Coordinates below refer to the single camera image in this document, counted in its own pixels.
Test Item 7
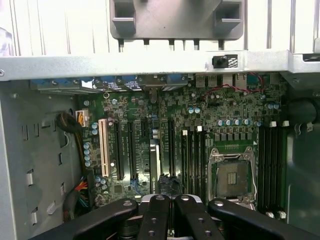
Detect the white expansion slot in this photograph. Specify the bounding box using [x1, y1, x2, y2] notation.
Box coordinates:
[98, 118, 111, 177]

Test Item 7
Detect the black sleeved power cable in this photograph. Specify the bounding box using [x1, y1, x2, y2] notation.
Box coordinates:
[56, 109, 90, 173]

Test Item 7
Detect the metal locking lever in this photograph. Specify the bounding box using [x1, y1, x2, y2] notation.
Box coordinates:
[249, 149, 259, 202]

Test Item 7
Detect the coloured power wire bundle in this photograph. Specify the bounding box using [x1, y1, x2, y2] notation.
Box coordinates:
[62, 174, 91, 221]

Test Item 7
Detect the dark grey open PC case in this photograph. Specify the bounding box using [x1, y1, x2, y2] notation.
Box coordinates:
[0, 48, 320, 240]

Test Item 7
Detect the grey plastic parts rack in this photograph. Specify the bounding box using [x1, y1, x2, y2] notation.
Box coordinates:
[109, 0, 245, 52]

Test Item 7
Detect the CPU socket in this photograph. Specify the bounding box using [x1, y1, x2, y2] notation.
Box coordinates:
[208, 146, 258, 203]

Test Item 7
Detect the black case switch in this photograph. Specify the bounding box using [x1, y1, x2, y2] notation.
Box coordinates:
[211, 53, 239, 70]

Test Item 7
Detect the green motherboard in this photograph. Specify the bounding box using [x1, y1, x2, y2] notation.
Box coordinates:
[74, 73, 288, 226]

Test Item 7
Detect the red black twisted wire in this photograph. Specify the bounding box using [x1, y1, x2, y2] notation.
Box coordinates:
[203, 71, 266, 101]

